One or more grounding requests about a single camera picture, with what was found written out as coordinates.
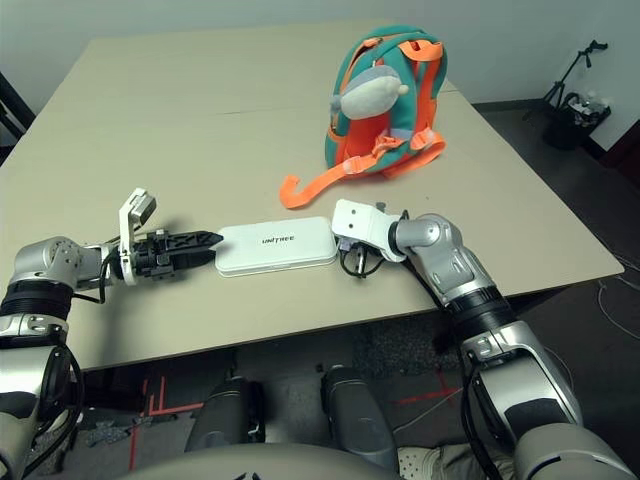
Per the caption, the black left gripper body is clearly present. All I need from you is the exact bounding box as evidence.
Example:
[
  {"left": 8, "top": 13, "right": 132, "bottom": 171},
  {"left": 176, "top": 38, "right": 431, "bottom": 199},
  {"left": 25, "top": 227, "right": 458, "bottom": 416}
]
[{"left": 130, "top": 237, "right": 174, "bottom": 281}]

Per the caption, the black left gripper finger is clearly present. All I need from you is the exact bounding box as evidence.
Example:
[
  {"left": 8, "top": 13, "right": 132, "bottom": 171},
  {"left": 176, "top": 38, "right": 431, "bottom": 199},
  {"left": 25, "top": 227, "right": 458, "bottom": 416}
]
[
  {"left": 154, "top": 251, "right": 214, "bottom": 281},
  {"left": 152, "top": 228, "right": 225, "bottom": 250}
]

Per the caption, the white Unitree pencil case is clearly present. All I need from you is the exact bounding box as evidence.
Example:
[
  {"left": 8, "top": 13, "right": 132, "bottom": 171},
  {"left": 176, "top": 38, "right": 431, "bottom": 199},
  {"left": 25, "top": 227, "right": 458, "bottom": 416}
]
[{"left": 214, "top": 215, "right": 337, "bottom": 278}]

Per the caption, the teal and orange backpack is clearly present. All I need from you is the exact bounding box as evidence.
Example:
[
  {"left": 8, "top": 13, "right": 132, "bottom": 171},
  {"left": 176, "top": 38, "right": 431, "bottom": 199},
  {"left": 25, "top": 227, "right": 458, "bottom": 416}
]
[{"left": 277, "top": 25, "right": 447, "bottom": 211}]

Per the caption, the grey left robot thigh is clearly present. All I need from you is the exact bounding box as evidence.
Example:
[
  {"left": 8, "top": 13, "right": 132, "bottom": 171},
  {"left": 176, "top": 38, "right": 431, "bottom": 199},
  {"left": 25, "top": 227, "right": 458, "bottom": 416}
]
[{"left": 184, "top": 377, "right": 266, "bottom": 456}]

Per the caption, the grey robot thigh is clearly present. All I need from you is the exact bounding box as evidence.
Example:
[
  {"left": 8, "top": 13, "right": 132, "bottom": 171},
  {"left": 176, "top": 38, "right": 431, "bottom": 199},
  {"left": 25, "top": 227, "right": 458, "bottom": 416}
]
[
  {"left": 184, "top": 377, "right": 266, "bottom": 456},
  {"left": 319, "top": 364, "right": 399, "bottom": 471}
]

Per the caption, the black framed side table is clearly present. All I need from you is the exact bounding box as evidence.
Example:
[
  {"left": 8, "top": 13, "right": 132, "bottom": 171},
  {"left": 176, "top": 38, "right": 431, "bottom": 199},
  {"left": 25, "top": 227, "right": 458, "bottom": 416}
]
[{"left": 0, "top": 69, "right": 37, "bottom": 151}]

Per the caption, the grey robot torso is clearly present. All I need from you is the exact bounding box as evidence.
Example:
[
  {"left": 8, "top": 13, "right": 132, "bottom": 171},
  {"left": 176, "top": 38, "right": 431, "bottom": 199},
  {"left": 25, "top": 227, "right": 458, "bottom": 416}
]
[{"left": 117, "top": 442, "right": 401, "bottom": 480}]

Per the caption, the grey right robot thigh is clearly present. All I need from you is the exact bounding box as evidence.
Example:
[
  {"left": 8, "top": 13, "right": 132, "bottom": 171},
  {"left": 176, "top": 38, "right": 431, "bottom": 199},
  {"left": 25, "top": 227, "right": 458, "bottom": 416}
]
[{"left": 319, "top": 364, "right": 399, "bottom": 471}]

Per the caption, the grey plush shark toy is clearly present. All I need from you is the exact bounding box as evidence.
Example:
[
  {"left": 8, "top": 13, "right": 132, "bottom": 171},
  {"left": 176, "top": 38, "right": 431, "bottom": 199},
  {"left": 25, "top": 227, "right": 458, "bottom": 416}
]
[{"left": 328, "top": 66, "right": 410, "bottom": 121}]

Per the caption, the black table foot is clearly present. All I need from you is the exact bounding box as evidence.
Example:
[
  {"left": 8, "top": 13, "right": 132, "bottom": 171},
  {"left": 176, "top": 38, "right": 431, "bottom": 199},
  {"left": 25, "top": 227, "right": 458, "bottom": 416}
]
[{"left": 432, "top": 319, "right": 466, "bottom": 361}]

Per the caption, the white perforated clog shoe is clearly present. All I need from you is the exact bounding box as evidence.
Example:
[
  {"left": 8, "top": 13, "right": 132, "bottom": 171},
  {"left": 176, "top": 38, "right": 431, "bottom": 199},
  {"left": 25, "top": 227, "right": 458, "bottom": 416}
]
[{"left": 397, "top": 446, "right": 444, "bottom": 479}]

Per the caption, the khaki trouser leg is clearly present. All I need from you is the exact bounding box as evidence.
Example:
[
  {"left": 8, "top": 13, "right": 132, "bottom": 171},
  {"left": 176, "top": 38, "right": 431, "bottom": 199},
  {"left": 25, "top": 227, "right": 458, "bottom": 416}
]
[{"left": 434, "top": 442, "right": 516, "bottom": 480}]

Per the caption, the black trash bin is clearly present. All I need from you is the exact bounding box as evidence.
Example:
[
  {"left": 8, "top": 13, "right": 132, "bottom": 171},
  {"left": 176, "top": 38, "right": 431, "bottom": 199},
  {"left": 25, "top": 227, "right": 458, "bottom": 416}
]
[{"left": 542, "top": 92, "right": 612, "bottom": 151}]

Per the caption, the black tripod stand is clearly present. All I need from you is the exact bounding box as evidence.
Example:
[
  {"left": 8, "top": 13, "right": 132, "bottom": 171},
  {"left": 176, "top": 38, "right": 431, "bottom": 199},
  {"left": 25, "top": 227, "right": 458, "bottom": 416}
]
[{"left": 522, "top": 39, "right": 610, "bottom": 121}]

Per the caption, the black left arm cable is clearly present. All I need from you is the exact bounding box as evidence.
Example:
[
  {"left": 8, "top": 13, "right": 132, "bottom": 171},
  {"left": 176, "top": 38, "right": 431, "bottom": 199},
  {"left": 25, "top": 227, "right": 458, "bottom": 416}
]
[{"left": 42, "top": 244, "right": 124, "bottom": 441}]

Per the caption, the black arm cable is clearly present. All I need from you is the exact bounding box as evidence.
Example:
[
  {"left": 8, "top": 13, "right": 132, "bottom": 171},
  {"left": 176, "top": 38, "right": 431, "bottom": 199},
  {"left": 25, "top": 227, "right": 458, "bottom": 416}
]
[
  {"left": 42, "top": 244, "right": 124, "bottom": 441},
  {"left": 338, "top": 242, "right": 506, "bottom": 451}
]

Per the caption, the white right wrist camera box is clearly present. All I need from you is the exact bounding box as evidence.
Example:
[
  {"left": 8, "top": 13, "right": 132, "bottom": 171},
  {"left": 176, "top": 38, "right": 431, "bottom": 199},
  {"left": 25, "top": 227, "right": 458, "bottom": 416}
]
[{"left": 331, "top": 199, "right": 409, "bottom": 264}]

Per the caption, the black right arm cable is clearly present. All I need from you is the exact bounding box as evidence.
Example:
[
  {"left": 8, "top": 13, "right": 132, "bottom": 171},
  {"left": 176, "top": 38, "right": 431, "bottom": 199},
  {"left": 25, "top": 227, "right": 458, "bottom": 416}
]
[{"left": 338, "top": 242, "right": 506, "bottom": 451}]

